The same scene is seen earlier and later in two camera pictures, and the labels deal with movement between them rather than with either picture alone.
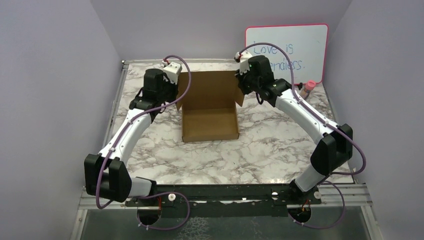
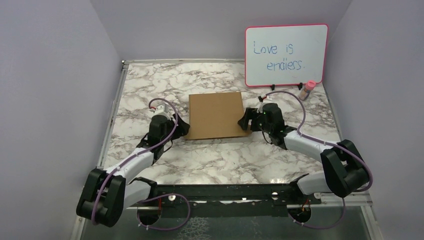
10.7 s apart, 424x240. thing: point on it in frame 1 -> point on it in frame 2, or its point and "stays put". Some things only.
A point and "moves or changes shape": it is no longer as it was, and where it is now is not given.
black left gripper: [175, 87] -> [182, 128]
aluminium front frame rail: [355, 196] stays put
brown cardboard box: [209, 109] moves or changes shape
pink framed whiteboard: [306, 45] stays put
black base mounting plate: [225, 201] stays put
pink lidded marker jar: [309, 86] stays put
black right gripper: [239, 79] -> [250, 113]
